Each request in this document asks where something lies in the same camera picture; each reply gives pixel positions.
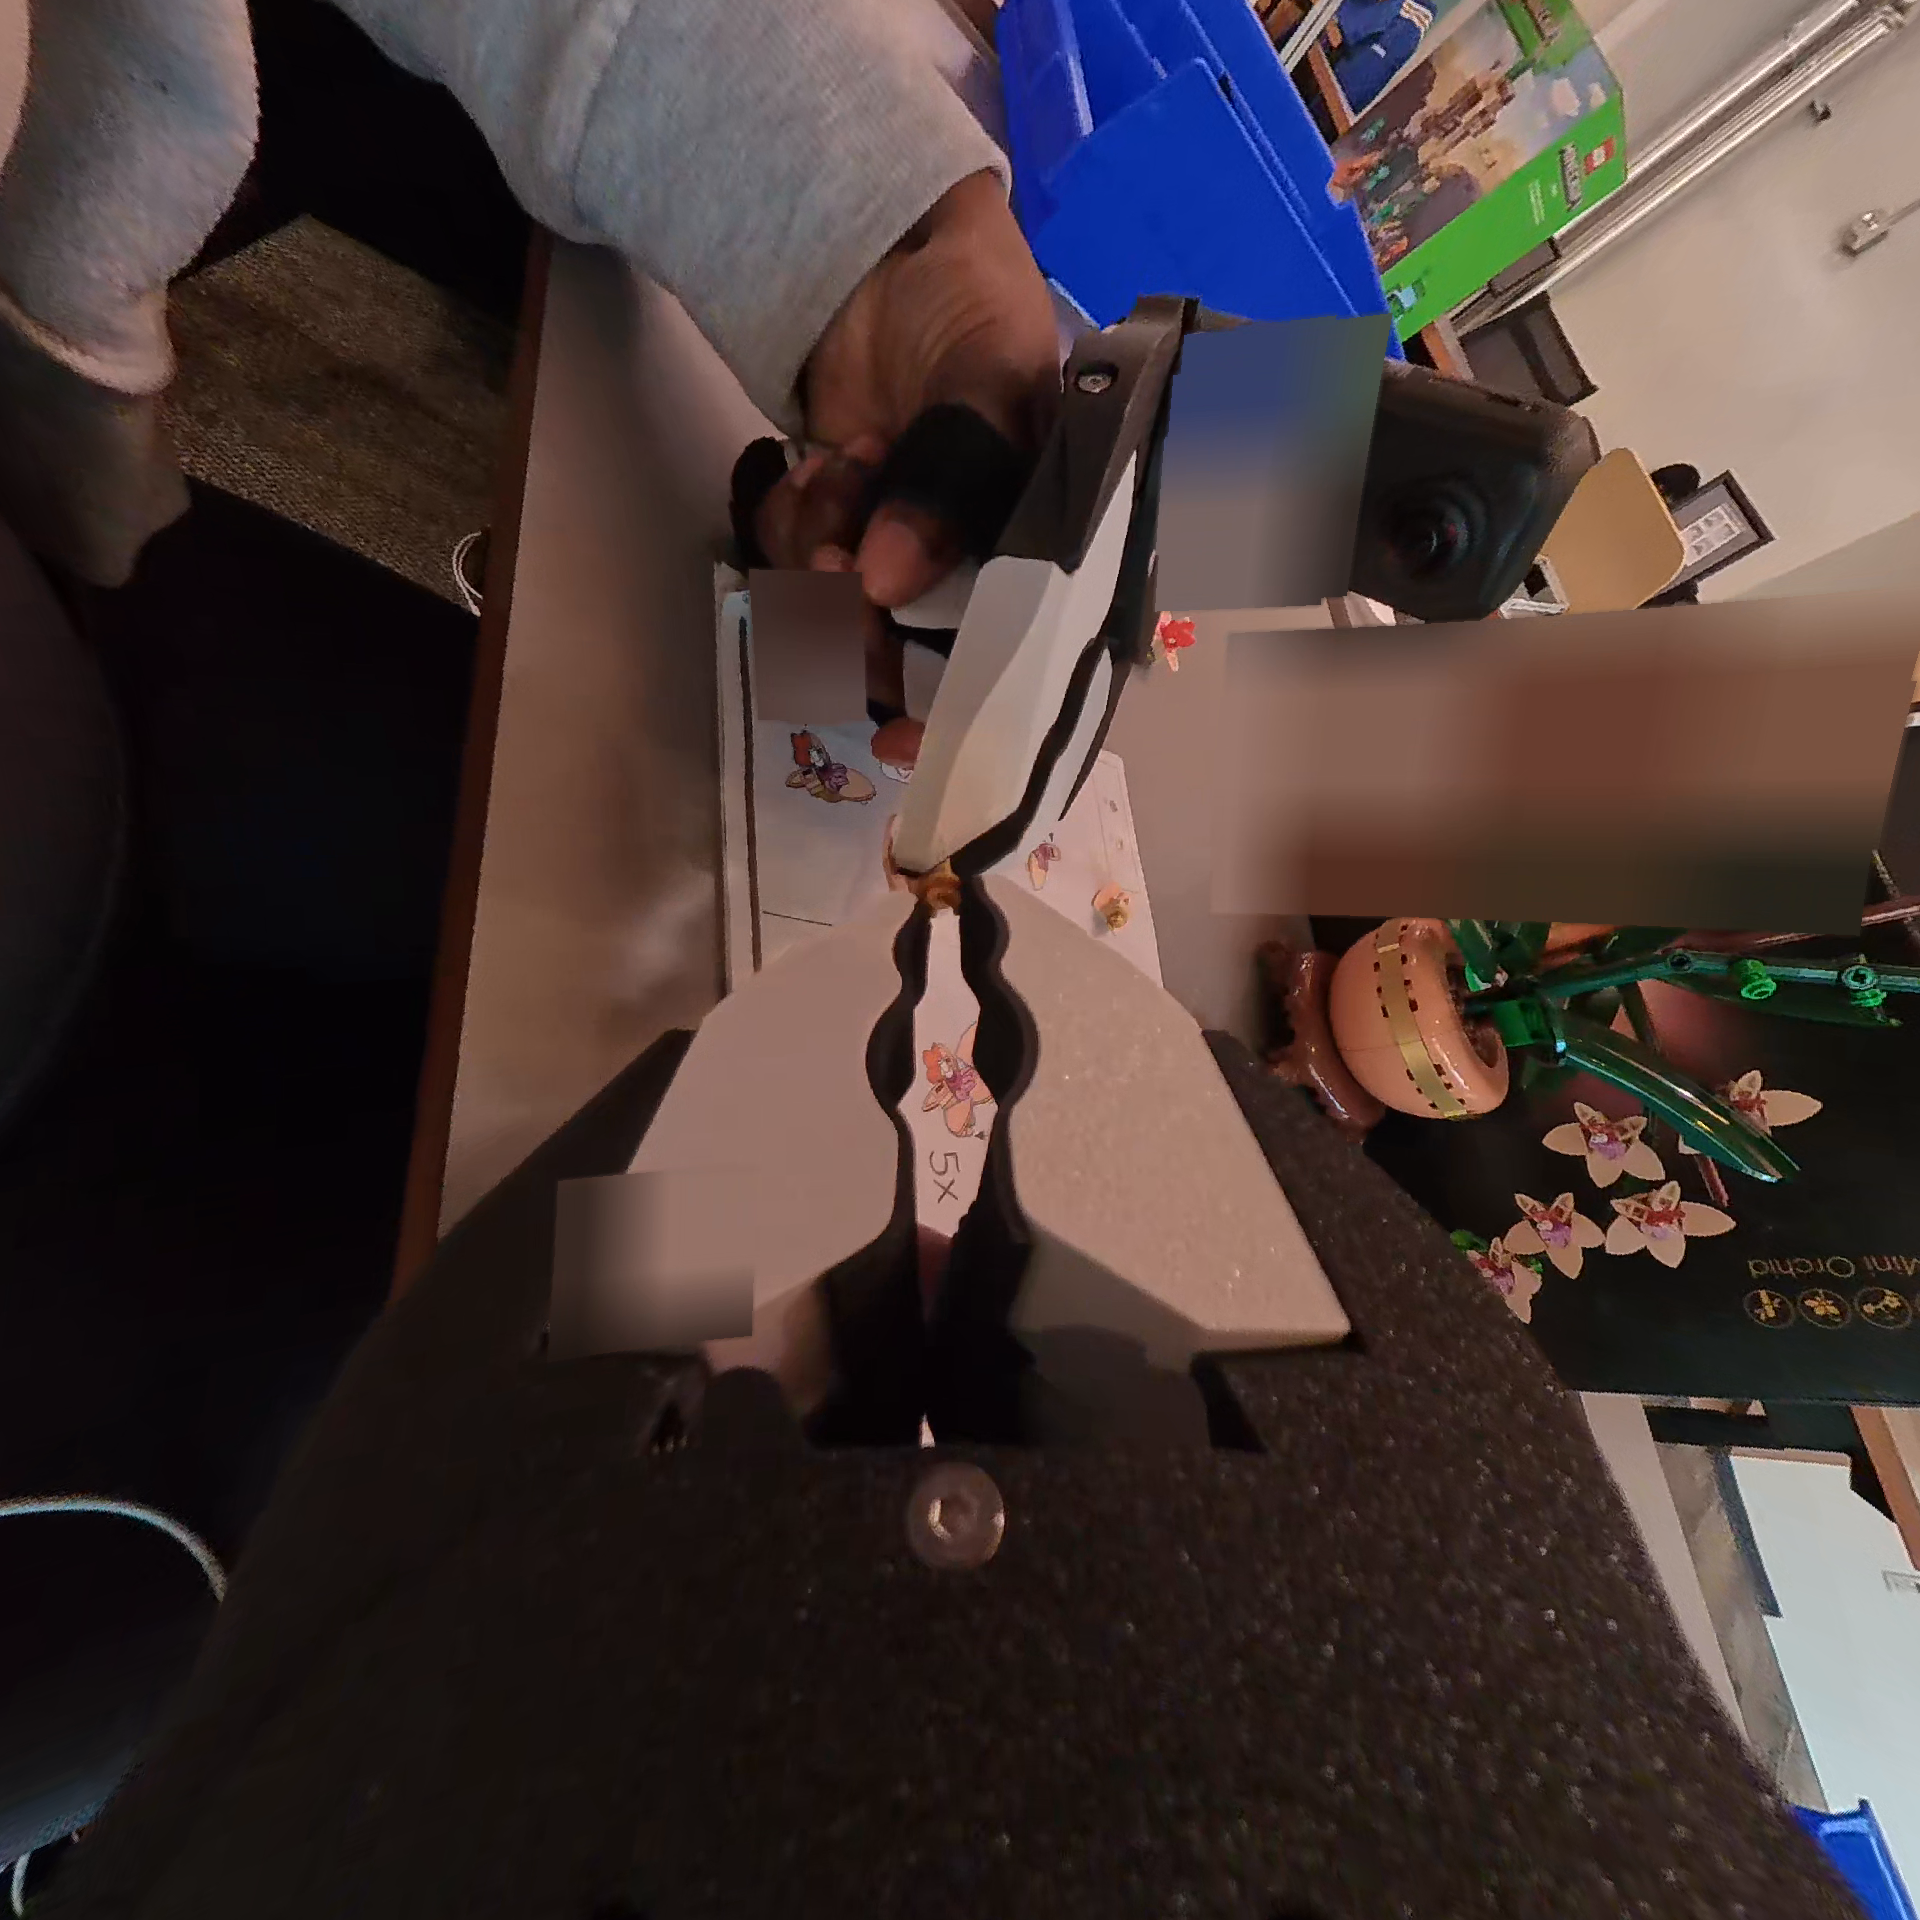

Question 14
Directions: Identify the person's left forearm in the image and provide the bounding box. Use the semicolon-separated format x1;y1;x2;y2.
335;0;1021;436

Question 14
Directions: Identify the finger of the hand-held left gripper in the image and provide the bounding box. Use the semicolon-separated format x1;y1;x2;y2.
950;492;1160;888
887;556;1114;884

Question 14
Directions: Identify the person's dark shoe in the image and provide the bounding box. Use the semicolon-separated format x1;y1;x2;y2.
0;1493;231;1876

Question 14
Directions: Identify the person's left hand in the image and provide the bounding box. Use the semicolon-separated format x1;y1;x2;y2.
726;171;1073;609

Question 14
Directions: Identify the person's grey sweatshirt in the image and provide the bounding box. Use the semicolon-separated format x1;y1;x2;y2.
0;0;353;587

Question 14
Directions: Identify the tan chair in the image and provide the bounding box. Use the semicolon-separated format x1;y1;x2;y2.
1529;448;1690;614

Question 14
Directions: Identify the black orchid toy box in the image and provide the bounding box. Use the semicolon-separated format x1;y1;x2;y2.
1305;915;1920;1408

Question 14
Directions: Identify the white instruction booklet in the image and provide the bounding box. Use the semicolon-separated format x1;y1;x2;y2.
710;562;1175;1248

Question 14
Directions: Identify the metal pipe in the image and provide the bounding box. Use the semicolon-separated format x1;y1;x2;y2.
1623;0;1913;170
1542;89;1920;288

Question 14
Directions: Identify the black picture frame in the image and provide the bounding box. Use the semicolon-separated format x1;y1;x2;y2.
1649;469;1775;600

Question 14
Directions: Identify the white panel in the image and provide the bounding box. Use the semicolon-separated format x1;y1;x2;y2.
1709;1448;1920;1824

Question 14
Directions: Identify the brick orchid model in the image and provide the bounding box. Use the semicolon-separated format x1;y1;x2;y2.
1257;913;1920;1190

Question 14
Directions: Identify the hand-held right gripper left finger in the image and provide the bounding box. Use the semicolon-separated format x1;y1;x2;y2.
631;897;932;1443

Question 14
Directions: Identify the green toy box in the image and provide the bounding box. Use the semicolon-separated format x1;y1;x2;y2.
1327;0;1630;340

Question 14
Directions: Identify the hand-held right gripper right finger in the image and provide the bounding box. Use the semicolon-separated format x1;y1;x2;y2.
930;877;1353;1443

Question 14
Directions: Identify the blue storage bin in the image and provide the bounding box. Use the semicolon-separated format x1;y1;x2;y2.
1792;1796;1920;1920
990;0;1338;203
1031;59;1408;365

